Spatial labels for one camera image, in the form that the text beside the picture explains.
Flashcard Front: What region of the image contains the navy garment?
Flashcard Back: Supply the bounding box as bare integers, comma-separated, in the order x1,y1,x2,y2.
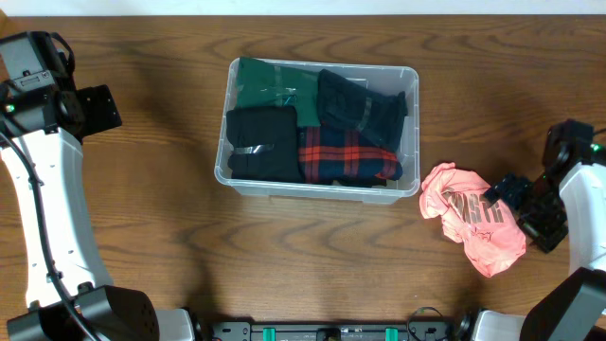
316,69,408,153

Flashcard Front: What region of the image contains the black garment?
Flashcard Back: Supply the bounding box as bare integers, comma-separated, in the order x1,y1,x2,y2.
226,106,303,183
330,177,387,188

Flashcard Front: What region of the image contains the green garment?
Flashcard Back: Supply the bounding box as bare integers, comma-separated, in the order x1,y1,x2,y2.
236,57,321,128

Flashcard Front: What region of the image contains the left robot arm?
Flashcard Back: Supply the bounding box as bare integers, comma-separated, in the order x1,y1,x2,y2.
1,31,196,340

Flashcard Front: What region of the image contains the clear plastic storage bin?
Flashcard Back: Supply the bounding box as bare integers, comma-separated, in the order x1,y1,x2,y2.
214,59,421,205

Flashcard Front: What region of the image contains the red navy plaid shirt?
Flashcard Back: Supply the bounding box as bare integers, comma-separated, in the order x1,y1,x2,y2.
298,126,403,185

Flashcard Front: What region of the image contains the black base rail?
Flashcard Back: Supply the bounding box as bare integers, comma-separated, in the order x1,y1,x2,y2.
209,317,472,341

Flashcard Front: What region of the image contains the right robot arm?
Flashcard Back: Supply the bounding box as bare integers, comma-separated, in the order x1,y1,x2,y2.
468,119,605,341

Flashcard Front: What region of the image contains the pink printed t-shirt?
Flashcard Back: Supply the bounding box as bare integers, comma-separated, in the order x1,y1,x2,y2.
419,163,526,278

